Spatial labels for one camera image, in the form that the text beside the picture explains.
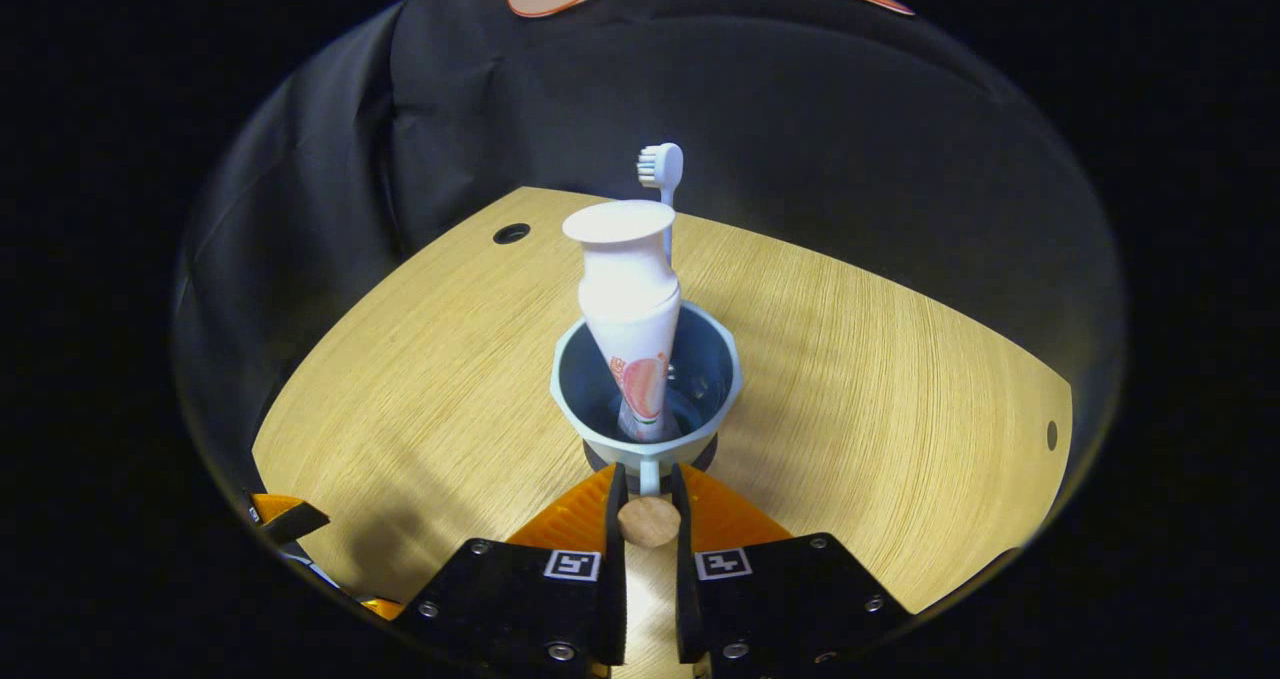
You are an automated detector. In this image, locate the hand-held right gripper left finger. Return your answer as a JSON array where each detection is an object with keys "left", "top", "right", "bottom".
[{"left": 400, "top": 462, "right": 629, "bottom": 679}]

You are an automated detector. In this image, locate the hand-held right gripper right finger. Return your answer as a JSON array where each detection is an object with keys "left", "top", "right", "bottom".
[{"left": 672, "top": 462, "right": 913, "bottom": 679}]

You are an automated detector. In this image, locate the pale green cup wooden handle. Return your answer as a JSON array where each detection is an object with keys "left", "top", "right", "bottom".
[{"left": 550, "top": 301, "right": 744, "bottom": 548}]

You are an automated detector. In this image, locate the white toothpaste tube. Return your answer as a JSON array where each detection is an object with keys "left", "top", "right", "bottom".
[{"left": 562, "top": 200, "right": 683, "bottom": 444}]

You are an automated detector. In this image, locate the white toothbrush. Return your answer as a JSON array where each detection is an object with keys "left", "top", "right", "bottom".
[{"left": 637, "top": 143, "right": 685, "bottom": 266}]

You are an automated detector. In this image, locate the wooden desktop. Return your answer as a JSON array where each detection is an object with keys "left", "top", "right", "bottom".
[{"left": 252, "top": 186, "right": 1074, "bottom": 679}]

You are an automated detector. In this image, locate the black backdrop cloth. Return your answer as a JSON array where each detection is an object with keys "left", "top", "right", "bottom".
[{"left": 170, "top": 0, "right": 1126, "bottom": 520}]

